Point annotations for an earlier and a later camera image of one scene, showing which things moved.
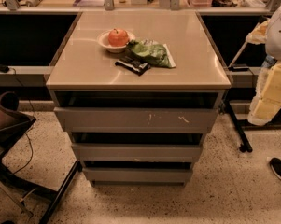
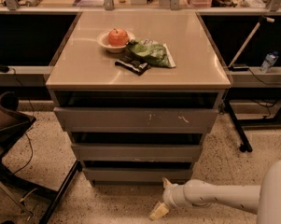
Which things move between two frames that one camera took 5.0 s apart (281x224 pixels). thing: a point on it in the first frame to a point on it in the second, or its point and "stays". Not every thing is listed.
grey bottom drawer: (139, 175) stays
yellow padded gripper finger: (259, 35) to (161, 210)
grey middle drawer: (136, 152) stays
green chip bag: (156, 53) stays
